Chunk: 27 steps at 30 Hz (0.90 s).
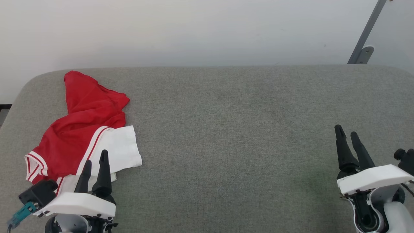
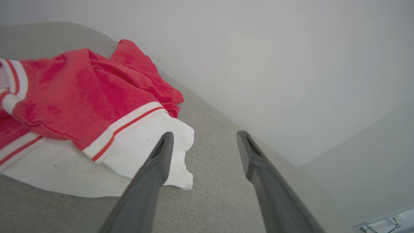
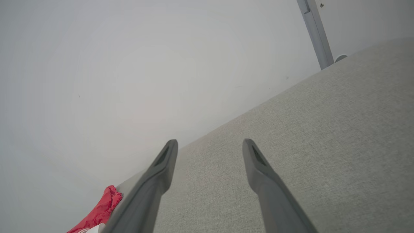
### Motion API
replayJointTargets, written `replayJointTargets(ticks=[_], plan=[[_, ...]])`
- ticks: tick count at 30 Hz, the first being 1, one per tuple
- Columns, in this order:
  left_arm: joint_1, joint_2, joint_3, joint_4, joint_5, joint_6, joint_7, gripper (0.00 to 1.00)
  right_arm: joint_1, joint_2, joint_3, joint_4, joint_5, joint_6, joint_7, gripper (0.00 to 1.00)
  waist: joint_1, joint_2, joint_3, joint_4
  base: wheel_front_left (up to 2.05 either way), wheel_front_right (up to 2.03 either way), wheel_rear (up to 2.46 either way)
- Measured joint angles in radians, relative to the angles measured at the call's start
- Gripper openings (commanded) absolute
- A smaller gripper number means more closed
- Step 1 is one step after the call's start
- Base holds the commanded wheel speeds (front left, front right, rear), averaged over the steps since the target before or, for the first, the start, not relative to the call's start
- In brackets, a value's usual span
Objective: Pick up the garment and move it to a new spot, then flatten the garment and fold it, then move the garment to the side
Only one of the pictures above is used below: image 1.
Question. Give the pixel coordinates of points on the grey metal bracket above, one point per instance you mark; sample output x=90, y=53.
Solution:
x=367, y=32

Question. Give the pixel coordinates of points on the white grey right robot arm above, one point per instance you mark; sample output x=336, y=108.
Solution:
x=399, y=218

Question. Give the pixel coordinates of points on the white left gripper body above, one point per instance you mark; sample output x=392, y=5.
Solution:
x=81, y=204

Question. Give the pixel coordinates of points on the red and white shirt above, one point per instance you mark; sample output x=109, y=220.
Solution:
x=81, y=129

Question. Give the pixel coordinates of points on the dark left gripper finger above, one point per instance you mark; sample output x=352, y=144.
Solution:
x=104, y=178
x=84, y=178

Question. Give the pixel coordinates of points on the teal left camera connector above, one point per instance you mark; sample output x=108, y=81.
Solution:
x=22, y=213

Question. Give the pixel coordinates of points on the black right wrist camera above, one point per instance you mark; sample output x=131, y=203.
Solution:
x=407, y=160

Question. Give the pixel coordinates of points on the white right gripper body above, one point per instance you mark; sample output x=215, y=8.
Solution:
x=372, y=178

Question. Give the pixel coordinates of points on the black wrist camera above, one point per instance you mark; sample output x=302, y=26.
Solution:
x=407, y=160
x=38, y=193

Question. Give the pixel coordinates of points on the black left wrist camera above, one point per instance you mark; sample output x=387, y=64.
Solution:
x=38, y=193

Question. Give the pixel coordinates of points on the grey fabric sofa seat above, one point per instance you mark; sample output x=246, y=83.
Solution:
x=226, y=136

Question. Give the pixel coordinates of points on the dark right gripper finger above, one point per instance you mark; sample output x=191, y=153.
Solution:
x=344, y=152
x=362, y=152

